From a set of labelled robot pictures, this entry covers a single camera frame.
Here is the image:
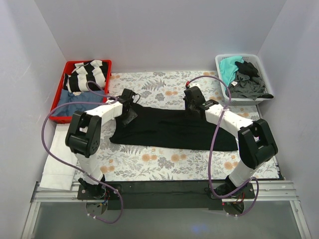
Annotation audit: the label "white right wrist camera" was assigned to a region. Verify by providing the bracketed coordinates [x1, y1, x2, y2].
[185, 81, 200, 89]

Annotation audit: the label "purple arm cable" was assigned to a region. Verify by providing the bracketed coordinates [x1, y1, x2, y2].
[185, 76, 259, 218]
[41, 81, 124, 224]

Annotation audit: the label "white plastic laundry basket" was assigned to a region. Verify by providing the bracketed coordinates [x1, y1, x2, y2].
[215, 53, 273, 105]

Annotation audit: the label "blue folded shirt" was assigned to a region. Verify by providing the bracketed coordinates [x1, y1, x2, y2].
[52, 89, 104, 117]

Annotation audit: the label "black white striped shirt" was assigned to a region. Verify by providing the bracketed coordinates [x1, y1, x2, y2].
[63, 60, 109, 93]

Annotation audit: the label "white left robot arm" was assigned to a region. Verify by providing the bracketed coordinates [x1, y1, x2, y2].
[65, 89, 137, 199]

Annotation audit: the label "grey t-shirt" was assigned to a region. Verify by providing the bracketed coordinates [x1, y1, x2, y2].
[228, 71, 266, 100]

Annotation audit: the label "black t-shirt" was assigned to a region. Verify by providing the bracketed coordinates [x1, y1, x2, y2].
[109, 104, 239, 151]

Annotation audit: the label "floral patterned table mat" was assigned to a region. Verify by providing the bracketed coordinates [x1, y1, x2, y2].
[74, 70, 279, 181]

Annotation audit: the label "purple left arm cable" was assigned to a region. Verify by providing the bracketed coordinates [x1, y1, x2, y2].
[41, 81, 124, 224]

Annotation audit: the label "white folded cloth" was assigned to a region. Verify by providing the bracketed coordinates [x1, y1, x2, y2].
[39, 124, 77, 191]

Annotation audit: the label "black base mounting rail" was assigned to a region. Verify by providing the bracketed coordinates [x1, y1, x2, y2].
[77, 179, 257, 211]

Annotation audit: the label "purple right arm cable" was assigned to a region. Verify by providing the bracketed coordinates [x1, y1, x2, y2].
[185, 76, 259, 218]

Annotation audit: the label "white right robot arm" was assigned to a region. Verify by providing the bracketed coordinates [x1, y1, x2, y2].
[184, 86, 278, 198]

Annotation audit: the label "red plastic tray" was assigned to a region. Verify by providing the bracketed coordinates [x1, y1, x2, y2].
[49, 59, 112, 123]

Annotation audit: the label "teal t-shirt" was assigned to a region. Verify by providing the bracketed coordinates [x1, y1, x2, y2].
[219, 56, 244, 86]

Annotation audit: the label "aluminium table frame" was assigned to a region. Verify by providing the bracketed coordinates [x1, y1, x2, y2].
[22, 180, 311, 239]

